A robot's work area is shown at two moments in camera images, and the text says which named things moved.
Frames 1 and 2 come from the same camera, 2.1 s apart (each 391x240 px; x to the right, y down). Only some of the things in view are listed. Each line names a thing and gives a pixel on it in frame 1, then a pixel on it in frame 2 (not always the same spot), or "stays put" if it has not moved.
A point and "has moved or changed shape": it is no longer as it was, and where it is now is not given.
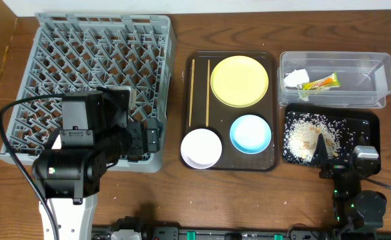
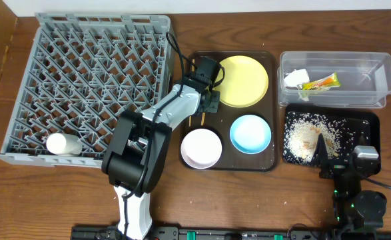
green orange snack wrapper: x=330 y=81 stays put
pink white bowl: x=201 y=149 stays put
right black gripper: x=332 y=167 stays put
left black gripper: x=152 y=135 to x=211 y=101
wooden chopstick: x=208 y=93 has moved or changed shape
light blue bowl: x=250 y=134 stays put
